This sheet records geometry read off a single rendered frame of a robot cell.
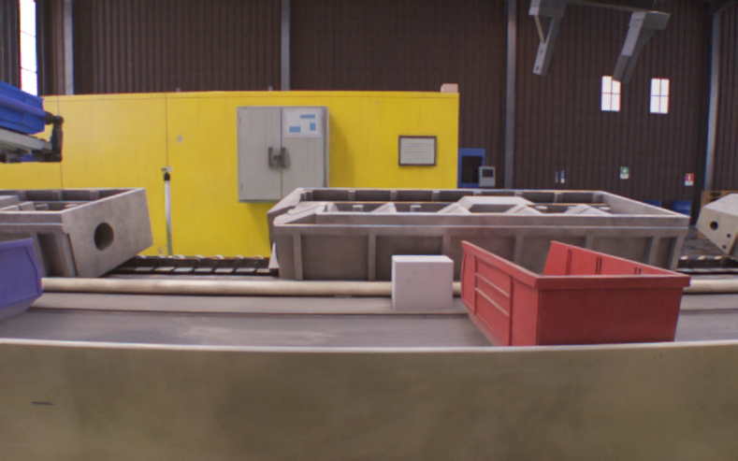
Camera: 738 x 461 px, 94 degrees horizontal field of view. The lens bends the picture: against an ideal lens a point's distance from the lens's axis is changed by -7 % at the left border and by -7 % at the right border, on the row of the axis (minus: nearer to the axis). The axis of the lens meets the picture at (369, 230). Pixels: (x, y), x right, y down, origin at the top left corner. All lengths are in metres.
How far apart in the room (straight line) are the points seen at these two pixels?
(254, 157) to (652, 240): 2.67
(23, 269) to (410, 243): 0.81
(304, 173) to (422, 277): 2.33
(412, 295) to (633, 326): 0.41
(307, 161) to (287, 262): 2.16
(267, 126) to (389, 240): 2.35
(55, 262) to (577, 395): 1.13
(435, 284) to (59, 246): 0.89
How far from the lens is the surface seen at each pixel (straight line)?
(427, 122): 3.29
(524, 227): 0.92
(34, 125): 1.65
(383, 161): 3.20
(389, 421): 0.46
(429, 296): 0.79
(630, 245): 1.09
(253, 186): 3.10
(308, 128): 3.04
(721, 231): 1.66
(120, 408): 0.53
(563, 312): 0.48
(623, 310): 0.52
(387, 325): 0.69
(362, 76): 12.92
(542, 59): 0.65
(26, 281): 0.99
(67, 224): 1.12
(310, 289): 0.87
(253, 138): 3.13
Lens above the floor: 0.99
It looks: 6 degrees down
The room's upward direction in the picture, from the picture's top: straight up
